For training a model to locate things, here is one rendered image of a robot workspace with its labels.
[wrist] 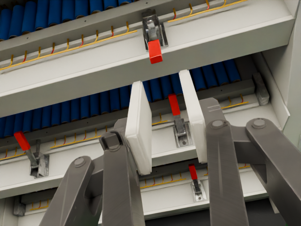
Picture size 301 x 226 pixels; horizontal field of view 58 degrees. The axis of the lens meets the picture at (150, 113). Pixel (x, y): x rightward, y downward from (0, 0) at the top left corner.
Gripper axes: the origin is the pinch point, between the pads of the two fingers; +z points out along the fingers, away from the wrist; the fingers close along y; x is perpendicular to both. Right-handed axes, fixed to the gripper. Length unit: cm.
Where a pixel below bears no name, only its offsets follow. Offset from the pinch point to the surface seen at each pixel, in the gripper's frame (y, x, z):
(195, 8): 5.1, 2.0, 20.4
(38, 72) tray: -16.6, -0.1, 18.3
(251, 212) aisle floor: 11, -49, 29
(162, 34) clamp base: 0.5, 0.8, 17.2
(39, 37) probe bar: -15.1, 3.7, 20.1
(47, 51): -15.1, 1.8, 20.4
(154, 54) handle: -0.5, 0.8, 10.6
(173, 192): -5.6, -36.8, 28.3
